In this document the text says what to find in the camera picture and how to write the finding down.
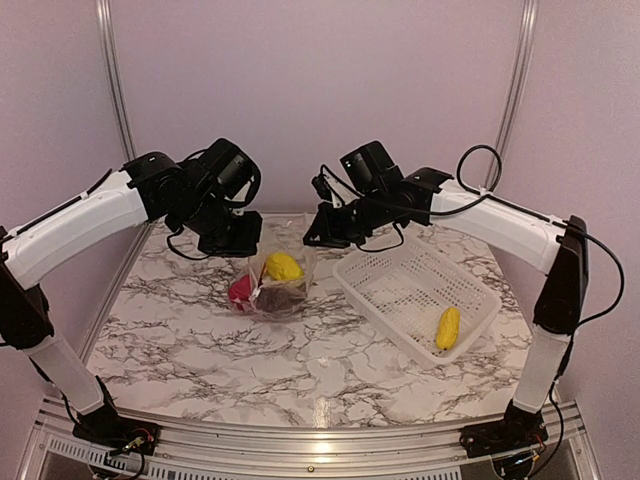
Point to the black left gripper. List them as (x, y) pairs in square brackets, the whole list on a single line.
[(245, 243)]

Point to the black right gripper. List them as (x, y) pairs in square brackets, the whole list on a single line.
[(330, 234)]

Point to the red toy bell pepper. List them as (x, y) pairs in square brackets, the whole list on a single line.
[(240, 292)]

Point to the clear zip top bag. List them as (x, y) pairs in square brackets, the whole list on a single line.
[(255, 267)]

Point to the dark red toy grapes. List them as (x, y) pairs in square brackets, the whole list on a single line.
[(279, 299)]

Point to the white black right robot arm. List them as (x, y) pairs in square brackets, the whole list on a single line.
[(556, 248)]

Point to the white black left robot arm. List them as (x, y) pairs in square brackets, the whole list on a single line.
[(207, 193)]

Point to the white plastic mesh basket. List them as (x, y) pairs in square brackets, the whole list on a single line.
[(403, 290)]

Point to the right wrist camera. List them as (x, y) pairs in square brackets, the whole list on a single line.
[(326, 192)]

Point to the right aluminium frame post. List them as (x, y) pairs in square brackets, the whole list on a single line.
[(518, 79)]

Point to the aluminium frame post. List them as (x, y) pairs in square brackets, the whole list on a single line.
[(114, 78), (518, 79)]

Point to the left aluminium frame post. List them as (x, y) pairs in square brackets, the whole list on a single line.
[(114, 78)]

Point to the aluminium front rail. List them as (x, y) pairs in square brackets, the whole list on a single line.
[(191, 449)]

